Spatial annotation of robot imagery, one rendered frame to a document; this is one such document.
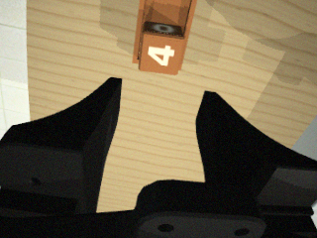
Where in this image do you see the orange rectangular tray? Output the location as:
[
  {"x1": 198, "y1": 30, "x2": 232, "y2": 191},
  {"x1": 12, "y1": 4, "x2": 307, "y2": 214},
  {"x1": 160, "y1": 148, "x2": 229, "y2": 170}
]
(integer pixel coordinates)
[{"x1": 132, "y1": 0, "x2": 197, "y2": 70}]

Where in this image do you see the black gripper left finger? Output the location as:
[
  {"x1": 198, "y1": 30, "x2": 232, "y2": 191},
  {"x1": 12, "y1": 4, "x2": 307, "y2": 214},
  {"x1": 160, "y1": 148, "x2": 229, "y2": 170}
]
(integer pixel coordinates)
[{"x1": 0, "y1": 77, "x2": 122, "y2": 218}]

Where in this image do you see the brown calendar cube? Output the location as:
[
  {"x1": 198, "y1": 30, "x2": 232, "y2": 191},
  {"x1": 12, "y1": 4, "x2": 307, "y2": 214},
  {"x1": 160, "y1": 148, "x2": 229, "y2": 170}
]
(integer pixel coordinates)
[{"x1": 139, "y1": 21, "x2": 185, "y2": 75}]

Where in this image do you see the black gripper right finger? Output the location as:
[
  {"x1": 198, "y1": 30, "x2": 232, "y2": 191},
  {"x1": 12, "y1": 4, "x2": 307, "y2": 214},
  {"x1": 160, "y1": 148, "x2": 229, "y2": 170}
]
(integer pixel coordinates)
[{"x1": 195, "y1": 90, "x2": 317, "y2": 238}]

